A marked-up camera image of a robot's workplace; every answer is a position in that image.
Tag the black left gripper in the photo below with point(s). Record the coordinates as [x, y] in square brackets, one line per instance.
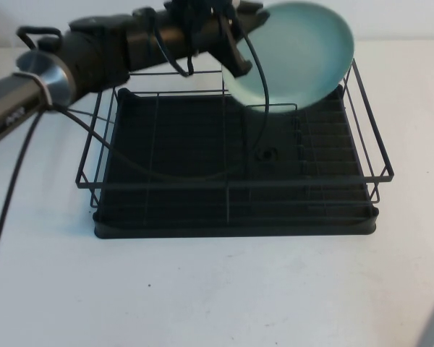
[238, 25]

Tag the light blue round plate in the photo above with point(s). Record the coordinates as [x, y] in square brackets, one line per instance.
[300, 54]

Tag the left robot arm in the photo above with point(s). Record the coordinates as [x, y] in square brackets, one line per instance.
[94, 47]

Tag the black plastic drip tray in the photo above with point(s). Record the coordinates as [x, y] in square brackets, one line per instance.
[188, 231]

